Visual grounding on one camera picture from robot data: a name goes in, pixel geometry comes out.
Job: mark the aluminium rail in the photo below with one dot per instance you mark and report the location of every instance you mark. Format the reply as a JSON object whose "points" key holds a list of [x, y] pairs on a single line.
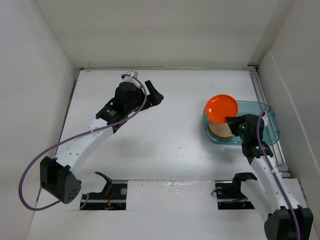
{"points": [[276, 147], [246, 68]]}

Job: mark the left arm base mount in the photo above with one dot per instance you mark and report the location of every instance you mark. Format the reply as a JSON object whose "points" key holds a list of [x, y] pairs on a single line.
{"points": [[107, 195]]}

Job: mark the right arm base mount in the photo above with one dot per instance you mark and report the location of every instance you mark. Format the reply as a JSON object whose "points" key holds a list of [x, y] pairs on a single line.
{"points": [[228, 198]]}

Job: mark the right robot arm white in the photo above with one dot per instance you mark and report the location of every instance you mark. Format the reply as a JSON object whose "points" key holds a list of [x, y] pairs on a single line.
{"points": [[284, 217]]}

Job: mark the aluminium rail at back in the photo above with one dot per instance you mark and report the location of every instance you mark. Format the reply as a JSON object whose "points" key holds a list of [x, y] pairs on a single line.
{"points": [[246, 68]]}

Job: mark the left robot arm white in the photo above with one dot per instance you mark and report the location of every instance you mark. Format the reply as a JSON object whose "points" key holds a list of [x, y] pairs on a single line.
{"points": [[60, 175]]}

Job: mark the aluminium rail at right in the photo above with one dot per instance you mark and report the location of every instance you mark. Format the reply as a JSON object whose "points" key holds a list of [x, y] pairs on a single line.
{"points": [[276, 147]]}

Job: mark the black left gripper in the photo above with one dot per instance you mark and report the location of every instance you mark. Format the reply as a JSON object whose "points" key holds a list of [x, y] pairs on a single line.
{"points": [[154, 98]]}

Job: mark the cream plate with small motifs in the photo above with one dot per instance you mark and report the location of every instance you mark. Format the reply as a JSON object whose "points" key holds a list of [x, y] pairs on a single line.
{"points": [[220, 130]]}

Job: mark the large orange plate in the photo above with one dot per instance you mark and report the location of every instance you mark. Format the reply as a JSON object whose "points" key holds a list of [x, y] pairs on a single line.
{"points": [[221, 106]]}

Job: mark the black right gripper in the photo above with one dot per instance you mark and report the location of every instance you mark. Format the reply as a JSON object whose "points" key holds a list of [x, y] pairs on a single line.
{"points": [[232, 121]]}

